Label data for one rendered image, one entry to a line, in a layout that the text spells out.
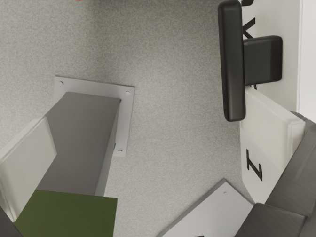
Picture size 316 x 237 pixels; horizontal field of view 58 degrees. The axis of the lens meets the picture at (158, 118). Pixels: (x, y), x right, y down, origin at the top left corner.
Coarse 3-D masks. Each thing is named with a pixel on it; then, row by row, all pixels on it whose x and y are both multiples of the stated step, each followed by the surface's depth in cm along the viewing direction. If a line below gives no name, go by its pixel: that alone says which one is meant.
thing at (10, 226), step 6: (0, 210) 10; (0, 216) 9; (6, 216) 9; (0, 222) 9; (6, 222) 9; (12, 222) 9; (0, 228) 9; (6, 228) 9; (12, 228) 9; (0, 234) 8; (6, 234) 8; (12, 234) 8; (18, 234) 8
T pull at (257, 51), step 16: (224, 16) 16; (240, 16) 16; (224, 32) 16; (240, 32) 16; (224, 48) 17; (240, 48) 17; (256, 48) 17; (272, 48) 17; (224, 64) 17; (240, 64) 17; (256, 64) 17; (272, 64) 17; (224, 80) 18; (240, 80) 17; (256, 80) 17; (272, 80) 18; (224, 96) 18; (240, 96) 18; (224, 112) 19; (240, 112) 18
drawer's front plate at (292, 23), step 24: (240, 0) 23; (264, 0) 19; (288, 0) 16; (312, 0) 14; (264, 24) 19; (288, 24) 16; (312, 24) 15; (288, 48) 16; (312, 48) 15; (288, 72) 17; (312, 72) 16; (288, 96) 17; (312, 96) 16; (312, 120) 17; (264, 168) 23; (264, 192) 24
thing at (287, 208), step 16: (304, 144) 11; (304, 160) 10; (288, 176) 9; (304, 176) 9; (272, 192) 9; (288, 192) 8; (304, 192) 8; (256, 208) 7; (272, 208) 7; (288, 208) 8; (304, 208) 8; (256, 224) 7; (272, 224) 7; (288, 224) 7; (304, 224) 7
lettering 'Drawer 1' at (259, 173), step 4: (244, 0) 22; (248, 0) 21; (252, 0) 20; (244, 4) 22; (248, 4) 21; (252, 20) 21; (248, 24) 22; (252, 24) 21; (244, 28) 23; (248, 28) 22; (244, 32) 23; (248, 36) 22; (256, 88) 22; (248, 156) 27; (248, 160) 27; (248, 164) 27; (252, 164) 26; (248, 168) 27; (256, 168) 25; (260, 168) 24; (256, 172) 25; (260, 172) 24; (260, 176) 24
